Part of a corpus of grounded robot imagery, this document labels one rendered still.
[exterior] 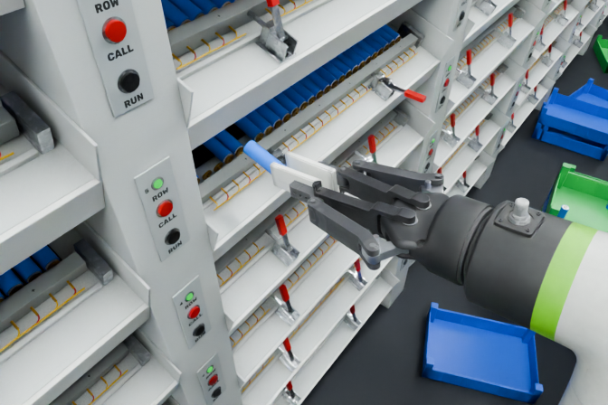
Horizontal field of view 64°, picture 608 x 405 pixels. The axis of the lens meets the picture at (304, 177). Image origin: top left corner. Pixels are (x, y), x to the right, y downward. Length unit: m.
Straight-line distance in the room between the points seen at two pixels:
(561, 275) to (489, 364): 1.20
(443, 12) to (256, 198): 0.52
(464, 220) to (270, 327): 0.61
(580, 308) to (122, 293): 0.44
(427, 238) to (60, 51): 0.31
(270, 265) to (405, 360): 0.80
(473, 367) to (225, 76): 1.23
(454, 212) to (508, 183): 1.70
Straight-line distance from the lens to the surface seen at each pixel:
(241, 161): 0.65
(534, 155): 2.31
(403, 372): 1.51
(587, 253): 0.40
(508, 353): 1.62
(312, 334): 1.18
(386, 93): 0.85
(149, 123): 0.45
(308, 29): 0.62
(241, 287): 0.79
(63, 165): 0.45
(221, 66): 0.54
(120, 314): 0.58
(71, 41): 0.38
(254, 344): 0.95
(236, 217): 0.63
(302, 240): 0.85
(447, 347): 1.57
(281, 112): 0.73
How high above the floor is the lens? 1.34
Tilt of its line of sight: 42 degrees down
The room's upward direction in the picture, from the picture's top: straight up
